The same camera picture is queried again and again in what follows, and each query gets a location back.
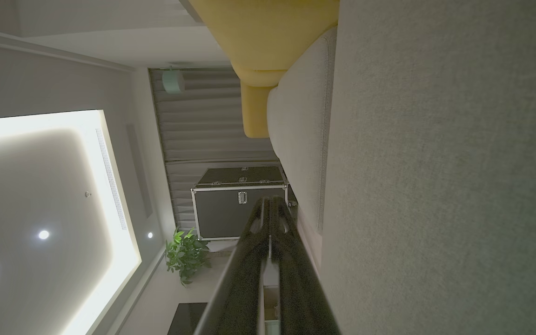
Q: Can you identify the pale green round lamp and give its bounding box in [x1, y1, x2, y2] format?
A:
[162, 69, 186, 94]

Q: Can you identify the green potted plant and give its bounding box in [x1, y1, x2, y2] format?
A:
[165, 227, 213, 287]

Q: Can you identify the large grey sofa seat cushion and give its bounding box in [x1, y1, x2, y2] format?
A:
[319, 0, 536, 335]

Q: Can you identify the white slotted ceiling air vent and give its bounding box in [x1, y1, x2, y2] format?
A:
[95, 128, 129, 231]

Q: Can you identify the black glossy flat panel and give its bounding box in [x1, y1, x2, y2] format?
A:
[167, 302, 209, 335]

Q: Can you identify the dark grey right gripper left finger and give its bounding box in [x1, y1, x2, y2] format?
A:
[194, 197, 273, 335]

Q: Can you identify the grey pleated curtain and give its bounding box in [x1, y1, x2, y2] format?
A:
[149, 67, 280, 231]

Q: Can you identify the yellow sofa backrest cushion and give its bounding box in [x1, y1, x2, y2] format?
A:
[188, 0, 341, 87]
[241, 83, 279, 139]

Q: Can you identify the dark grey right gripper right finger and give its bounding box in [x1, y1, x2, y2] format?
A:
[271, 197, 342, 335]

